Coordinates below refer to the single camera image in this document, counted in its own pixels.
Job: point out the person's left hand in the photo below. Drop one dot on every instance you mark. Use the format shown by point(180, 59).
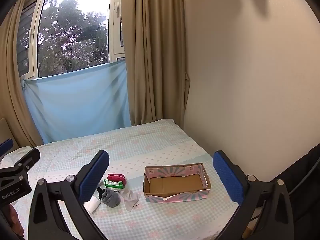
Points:
point(15, 220)

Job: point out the patterned cardboard box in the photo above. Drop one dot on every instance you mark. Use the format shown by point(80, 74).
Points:
point(175, 182)

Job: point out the white cloth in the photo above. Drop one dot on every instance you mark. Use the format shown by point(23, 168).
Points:
point(130, 197)
point(92, 205)

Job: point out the green tissue packet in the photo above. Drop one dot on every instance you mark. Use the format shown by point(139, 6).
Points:
point(113, 185)

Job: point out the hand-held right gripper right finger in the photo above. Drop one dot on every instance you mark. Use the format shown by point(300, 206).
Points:
point(227, 177)

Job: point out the grey sock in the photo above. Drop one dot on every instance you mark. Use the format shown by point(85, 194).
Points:
point(111, 198)

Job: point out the beige headboard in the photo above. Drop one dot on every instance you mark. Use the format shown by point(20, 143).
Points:
point(6, 130)

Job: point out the window with white frame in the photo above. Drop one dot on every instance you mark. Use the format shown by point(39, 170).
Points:
point(75, 30)

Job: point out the checked pastel bed sheet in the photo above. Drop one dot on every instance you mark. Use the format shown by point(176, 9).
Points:
point(150, 142)

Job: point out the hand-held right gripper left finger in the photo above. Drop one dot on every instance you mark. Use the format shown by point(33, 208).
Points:
point(93, 177)

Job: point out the light blue hanging cloth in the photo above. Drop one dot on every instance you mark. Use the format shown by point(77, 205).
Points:
point(75, 100)

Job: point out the black cloth item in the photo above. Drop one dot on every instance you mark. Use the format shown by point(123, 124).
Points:
point(100, 192)

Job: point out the white rolled cloth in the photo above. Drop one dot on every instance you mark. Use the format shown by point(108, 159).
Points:
point(92, 205)

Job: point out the pink zip pouch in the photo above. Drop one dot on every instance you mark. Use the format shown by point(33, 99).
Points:
point(116, 177)

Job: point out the beige curtain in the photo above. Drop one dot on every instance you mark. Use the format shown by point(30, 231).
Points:
point(155, 55)
point(10, 80)

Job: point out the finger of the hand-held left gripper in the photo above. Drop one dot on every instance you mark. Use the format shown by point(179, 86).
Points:
point(6, 146)
point(27, 161)

